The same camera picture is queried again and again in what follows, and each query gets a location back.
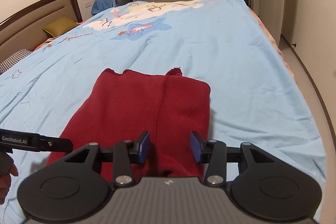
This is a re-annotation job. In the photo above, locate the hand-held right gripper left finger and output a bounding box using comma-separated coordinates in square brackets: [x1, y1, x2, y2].
[64, 131, 151, 186]

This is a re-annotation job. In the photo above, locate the black white checkered pillow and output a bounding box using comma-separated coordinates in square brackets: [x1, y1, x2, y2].
[0, 49, 33, 75]

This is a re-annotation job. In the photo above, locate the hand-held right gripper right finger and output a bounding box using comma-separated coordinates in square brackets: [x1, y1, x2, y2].
[189, 131, 275, 186]

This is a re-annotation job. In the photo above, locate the blue denim garment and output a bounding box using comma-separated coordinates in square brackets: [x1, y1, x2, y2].
[91, 0, 121, 16]

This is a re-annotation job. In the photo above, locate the light blue printed blanket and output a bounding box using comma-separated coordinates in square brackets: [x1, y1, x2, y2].
[0, 0, 328, 224]

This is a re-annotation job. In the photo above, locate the brown padded bed headboard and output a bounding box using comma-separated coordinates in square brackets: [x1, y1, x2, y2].
[0, 0, 83, 56]

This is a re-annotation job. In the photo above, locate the person's left hand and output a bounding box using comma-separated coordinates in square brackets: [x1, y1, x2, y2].
[0, 152, 19, 205]

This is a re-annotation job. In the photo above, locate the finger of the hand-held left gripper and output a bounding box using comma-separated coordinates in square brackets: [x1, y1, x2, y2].
[39, 135, 74, 154]

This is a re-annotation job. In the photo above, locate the dark red sweater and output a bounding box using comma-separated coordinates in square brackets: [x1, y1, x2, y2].
[45, 68, 212, 178]

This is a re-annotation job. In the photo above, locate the olive green pillow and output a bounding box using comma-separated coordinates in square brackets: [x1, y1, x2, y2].
[42, 17, 79, 38]

